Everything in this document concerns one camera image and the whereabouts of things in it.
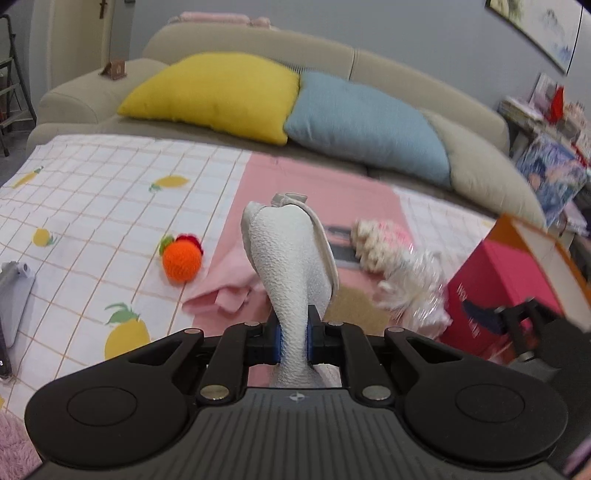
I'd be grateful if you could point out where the dark flat card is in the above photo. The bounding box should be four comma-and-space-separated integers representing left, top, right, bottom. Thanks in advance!
321, 224, 361, 268

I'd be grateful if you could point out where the red cardboard box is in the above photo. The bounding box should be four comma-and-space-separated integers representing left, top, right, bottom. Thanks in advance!
438, 240, 566, 365

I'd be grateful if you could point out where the brown phone stand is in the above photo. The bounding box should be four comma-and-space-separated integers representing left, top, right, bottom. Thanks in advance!
99, 59, 127, 80

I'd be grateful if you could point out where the dark step ladder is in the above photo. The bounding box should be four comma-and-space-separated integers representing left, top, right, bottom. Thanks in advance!
0, 14, 38, 158

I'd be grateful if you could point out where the beige pillow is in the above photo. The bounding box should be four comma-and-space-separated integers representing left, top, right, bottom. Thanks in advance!
422, 111, 548, 229

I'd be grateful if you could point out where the grey plastic device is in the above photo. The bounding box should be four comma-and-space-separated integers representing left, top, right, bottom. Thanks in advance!
0, 261, 37, 384

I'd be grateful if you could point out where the framed wall painting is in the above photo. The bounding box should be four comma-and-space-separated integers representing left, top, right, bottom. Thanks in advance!
485, 0, 585, 75

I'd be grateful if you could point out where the light blue pillow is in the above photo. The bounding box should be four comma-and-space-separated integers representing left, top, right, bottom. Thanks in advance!
283, 71, 453, 188

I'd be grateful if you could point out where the stack of books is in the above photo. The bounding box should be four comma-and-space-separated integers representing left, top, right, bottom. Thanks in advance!
499, 95, 546, 125

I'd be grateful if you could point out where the checked lemon print tablecloth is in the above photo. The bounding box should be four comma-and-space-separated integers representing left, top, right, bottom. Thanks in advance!
0, 134, 499, 416

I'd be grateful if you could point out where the clear crumpled plastic bag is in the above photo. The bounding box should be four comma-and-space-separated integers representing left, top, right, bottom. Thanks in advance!
351, 219, 414, 273

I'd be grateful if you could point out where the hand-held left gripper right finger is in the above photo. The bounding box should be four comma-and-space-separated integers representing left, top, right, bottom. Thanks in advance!
307, 305, 463, 405

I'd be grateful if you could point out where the clear plastic bag with plush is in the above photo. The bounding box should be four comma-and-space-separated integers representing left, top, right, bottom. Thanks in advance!
376, 249, 455, 330

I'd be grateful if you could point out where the beige sofa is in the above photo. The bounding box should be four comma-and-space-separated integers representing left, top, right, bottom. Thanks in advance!
27, 21, 548, 227

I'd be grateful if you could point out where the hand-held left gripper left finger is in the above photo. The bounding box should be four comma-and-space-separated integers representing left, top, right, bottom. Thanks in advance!
134, 320, 281, 405

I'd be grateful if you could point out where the white fabric slipper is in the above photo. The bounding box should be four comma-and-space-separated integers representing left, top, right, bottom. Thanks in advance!
241, 193, 340, 388

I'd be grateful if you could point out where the orange cardboard box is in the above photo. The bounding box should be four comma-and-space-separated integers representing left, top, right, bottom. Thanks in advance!
482, 213, 591, 333

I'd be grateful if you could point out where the pink cloth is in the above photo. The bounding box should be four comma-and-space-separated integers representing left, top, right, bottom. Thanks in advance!
182, 256, 269, 317

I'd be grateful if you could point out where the orange crochet ball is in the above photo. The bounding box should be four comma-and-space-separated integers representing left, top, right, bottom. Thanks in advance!
159, 234, 204, 283

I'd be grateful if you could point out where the yellow pillow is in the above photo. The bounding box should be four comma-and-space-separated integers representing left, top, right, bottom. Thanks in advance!
117, 52, 301, 146

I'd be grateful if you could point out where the pink fluffy rug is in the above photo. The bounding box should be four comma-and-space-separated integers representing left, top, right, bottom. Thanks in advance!
0, 408, 42, 480

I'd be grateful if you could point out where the pink mat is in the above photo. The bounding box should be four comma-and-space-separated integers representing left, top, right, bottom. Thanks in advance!
185, 152, 407, 388

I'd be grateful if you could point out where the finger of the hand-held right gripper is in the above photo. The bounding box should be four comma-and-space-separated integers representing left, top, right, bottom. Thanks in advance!
462, 298, 561, 365

